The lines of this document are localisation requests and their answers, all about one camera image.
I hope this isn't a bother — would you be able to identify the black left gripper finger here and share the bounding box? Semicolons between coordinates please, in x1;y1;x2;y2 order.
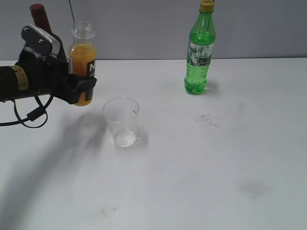
67;74;97;104

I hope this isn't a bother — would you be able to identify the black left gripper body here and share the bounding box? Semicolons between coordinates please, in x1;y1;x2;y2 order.
15;33;68;98

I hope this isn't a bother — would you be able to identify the NFC orange juice bottle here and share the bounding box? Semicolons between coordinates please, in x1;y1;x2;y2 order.
68;21;97;106

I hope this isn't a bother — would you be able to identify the transparent plastic cup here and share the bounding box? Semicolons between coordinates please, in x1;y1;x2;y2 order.
103;97;140;148

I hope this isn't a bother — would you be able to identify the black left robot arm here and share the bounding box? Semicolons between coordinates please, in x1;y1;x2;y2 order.
0;32;97;104

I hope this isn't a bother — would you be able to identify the dark red wine bottle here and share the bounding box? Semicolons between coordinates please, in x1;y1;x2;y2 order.
30;4;52;34

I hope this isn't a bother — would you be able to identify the green soda bottle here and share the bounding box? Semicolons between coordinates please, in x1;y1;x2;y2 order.
184;0;216;95

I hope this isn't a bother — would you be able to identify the black cable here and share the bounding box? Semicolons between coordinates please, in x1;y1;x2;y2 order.
0;93;54;129

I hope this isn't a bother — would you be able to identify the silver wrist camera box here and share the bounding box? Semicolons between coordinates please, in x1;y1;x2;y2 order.
21;23;60;58

